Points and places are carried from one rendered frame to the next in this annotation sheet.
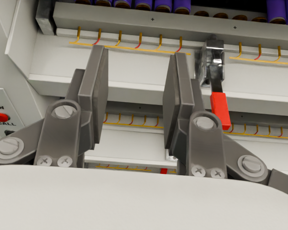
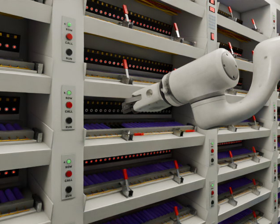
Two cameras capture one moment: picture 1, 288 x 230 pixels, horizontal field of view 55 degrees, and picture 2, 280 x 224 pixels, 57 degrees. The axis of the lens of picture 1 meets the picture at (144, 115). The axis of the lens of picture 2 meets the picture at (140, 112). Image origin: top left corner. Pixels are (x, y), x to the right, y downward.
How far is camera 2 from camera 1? 0.70 m
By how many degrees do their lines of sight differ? 65
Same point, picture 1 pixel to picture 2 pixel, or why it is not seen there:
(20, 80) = (82, 147)
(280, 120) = (152, 174)
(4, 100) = (73, 161)
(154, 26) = (109, 130)
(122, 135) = (102, 197)
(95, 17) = (93, 130)
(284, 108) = (150, 145)
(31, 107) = (81, 163)
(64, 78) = (94, 144)
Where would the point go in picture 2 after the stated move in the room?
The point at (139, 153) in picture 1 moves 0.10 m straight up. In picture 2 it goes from (115, 200) to (115, 169)
